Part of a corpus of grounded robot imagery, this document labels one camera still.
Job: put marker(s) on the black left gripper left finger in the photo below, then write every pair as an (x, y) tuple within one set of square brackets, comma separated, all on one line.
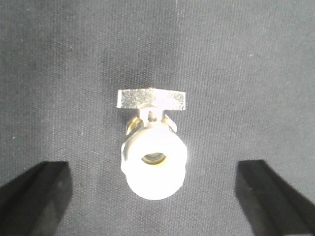
[(33, 204)]

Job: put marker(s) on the brass valve with white cap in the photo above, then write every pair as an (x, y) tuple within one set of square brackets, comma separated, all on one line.
[(153, 157)]

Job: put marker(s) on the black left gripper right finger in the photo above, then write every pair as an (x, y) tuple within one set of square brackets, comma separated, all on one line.
[(271, 205)]

